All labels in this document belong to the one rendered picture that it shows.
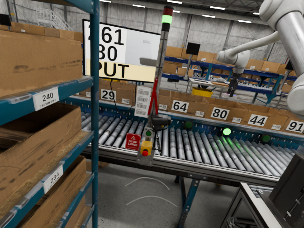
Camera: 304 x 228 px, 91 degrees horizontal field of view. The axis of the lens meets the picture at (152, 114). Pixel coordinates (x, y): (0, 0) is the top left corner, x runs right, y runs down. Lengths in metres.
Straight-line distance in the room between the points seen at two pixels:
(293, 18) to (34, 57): 1.07
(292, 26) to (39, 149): 1.12
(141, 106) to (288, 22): 0.86
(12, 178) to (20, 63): 0.22
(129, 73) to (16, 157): 0.74
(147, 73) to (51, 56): 0.68
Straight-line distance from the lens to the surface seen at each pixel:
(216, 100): 1.94
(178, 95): 1.84
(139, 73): 0.99
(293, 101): 0.79
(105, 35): 0.98
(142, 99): 0.93
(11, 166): 0.40
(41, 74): 0.40
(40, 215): 0.54
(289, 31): 1.05
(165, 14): 0.90
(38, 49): 0.39
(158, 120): 0.90
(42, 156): 0.46
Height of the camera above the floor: 1.44
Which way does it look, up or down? 22 degrees down
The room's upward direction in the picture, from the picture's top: 9 degrees clockwise
